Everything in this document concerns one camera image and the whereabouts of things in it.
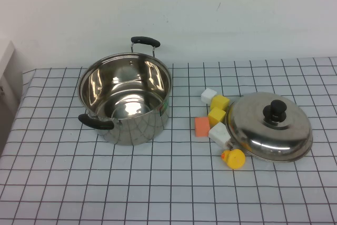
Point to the stainless steel lid black knob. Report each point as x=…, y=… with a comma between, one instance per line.
x=252, y=127

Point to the white cube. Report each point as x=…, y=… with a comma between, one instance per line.
x=208, y=96

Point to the orange block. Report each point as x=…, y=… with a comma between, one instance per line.
x=202, y=127

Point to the yellow cube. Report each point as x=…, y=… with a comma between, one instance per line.
x=216, y=115
x=219, y=102

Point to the white charger plug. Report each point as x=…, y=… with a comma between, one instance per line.
x=218, y=133

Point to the white black-grid tablecloth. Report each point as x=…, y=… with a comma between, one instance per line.
x=158, y=183

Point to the yellow rubber duck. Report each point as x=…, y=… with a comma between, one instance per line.
x=235, y=159

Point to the white board ledge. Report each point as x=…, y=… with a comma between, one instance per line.
x=8, y=72

